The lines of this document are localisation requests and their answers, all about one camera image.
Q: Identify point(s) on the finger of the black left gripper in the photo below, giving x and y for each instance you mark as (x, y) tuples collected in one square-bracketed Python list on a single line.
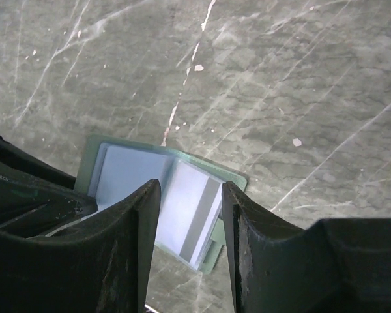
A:
[(17, 159), (31, 206)]

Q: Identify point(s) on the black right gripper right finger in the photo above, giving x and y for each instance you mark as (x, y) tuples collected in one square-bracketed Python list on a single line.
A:
[(335, 265)]

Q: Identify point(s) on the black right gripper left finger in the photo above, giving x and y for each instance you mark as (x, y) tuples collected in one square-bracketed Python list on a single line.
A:
[(100, 264)]

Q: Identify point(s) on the white credit card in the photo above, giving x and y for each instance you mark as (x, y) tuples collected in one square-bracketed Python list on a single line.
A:
[(188, 213)]

